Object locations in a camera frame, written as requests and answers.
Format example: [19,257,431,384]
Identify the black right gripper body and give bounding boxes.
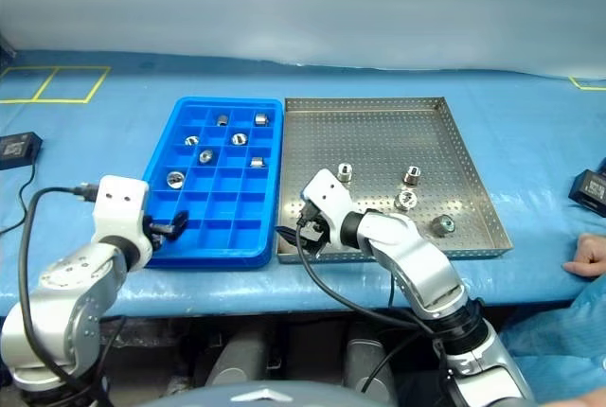
[302,217,332,255]

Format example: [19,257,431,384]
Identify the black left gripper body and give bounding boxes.
[142,214,167,252]

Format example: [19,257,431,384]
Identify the blue plastic compartment tray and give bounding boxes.
[141,96,285,271]

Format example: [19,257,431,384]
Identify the perforated steel tray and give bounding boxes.
[276,97,515,265]

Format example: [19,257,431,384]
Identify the person's bare hand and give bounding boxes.
[561,232,606,281]

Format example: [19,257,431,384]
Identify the grey rounded robot leg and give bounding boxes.
[205,329,269,387]
[342,337,400,404]

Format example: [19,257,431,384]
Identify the grey robot torso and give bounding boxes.
[154,380,368,407]

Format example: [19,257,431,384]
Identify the black power adapter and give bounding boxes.
[567,157,606,219]
[0,131,45,172]

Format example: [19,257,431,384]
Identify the blue plastic table cover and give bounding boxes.
[0,48,606,319]

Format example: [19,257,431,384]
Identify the person's blue gown sleeve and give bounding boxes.
[499,274,606,407]

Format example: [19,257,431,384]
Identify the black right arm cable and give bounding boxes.
[295,202,485,395]

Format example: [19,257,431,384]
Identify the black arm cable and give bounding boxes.
[295,202,485,395]
[17,182,116,407]

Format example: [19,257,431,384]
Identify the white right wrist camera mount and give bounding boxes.
[301,168,354,253]

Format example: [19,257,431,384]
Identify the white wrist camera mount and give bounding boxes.
[301,168,354,253]
[90,174,155,253]

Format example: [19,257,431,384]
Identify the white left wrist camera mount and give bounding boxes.
[90,174,155,253]

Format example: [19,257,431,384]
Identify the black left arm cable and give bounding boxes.
[17,182,116,407]

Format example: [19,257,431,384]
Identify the thin black adapter cable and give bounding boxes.
[0,163,37,236]

